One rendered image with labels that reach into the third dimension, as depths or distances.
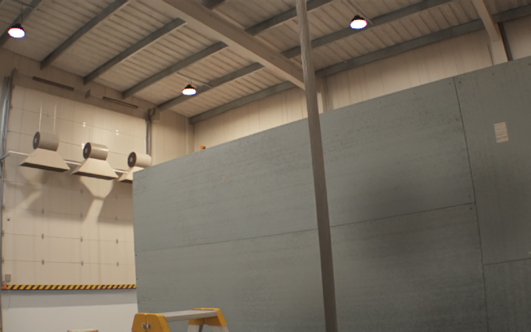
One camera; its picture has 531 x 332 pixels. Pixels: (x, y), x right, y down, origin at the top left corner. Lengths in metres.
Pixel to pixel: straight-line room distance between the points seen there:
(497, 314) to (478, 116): 0.80
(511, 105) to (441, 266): 0.72
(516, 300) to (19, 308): 10.79
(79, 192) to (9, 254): 2.59
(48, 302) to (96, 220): 2.55
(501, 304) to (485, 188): 0.47
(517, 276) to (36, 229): 10.79
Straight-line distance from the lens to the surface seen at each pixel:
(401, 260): 1.98
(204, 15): 9.73
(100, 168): 11.86
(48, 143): 11.22
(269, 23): 10.43
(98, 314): 12.59
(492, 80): 1.98
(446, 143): 1.96
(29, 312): 11.67
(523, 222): 1.86
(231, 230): 2.49
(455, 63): 11.41
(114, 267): 12.66
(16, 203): 11.46
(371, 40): 11.62
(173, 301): 2.84
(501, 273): 1.87
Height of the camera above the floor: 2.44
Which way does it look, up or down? 13 degrees up
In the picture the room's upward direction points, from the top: 4 degrees counter-clockwise
